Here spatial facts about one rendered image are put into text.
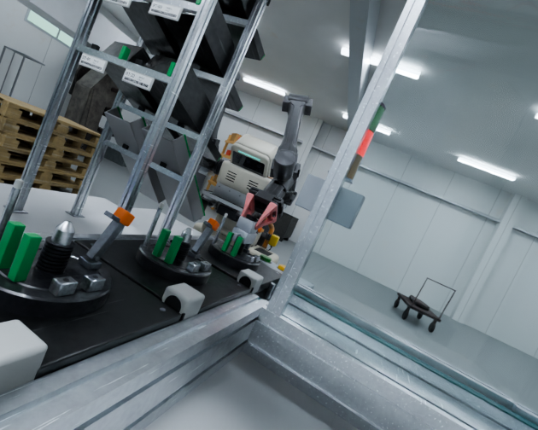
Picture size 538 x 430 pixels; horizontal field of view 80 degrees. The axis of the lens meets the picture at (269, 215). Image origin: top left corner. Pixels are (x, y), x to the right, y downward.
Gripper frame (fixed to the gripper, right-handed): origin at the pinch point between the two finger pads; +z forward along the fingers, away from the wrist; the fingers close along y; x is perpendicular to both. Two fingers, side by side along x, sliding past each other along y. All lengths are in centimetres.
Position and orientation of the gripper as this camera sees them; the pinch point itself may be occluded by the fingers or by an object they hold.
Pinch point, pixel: (248, 222)
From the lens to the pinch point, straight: 83.6
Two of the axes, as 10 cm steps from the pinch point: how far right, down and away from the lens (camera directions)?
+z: -5.1, 6.5, -5.7
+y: 8.6, 3.9, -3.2
